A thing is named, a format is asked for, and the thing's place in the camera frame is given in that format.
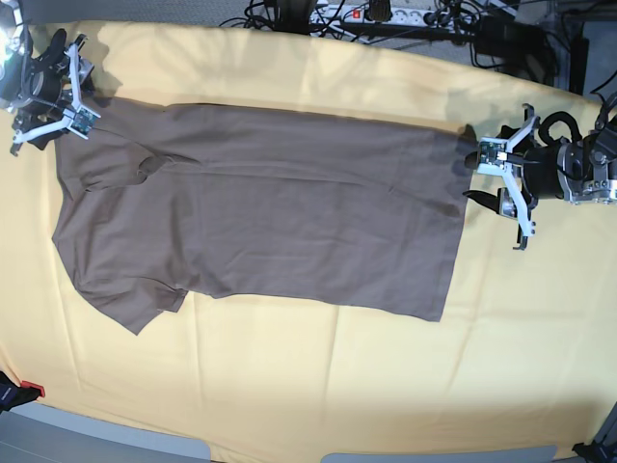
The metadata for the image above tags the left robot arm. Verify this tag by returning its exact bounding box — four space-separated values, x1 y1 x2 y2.
464 94 616 225

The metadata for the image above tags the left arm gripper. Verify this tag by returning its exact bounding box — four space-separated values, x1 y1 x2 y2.
456 124 562 213

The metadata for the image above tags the yellow table cloth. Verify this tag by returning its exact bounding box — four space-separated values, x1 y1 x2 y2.
1 21 616 462

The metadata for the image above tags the white power strip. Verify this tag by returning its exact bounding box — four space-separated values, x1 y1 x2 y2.
309 2 434 27

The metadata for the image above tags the black power adapter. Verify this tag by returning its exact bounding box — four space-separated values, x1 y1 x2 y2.
473 16 546 59

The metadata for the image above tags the brown T-shirt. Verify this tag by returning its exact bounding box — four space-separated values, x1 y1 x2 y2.
53 98 470 333

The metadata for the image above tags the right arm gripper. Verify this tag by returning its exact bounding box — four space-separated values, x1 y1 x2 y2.
13 28 72 150

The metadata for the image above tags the black clamp right corner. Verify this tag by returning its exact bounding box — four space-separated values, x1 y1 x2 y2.
573 426 616 463

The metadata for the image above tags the red black clamp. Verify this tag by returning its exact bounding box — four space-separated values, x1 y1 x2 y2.
0 371 45 412

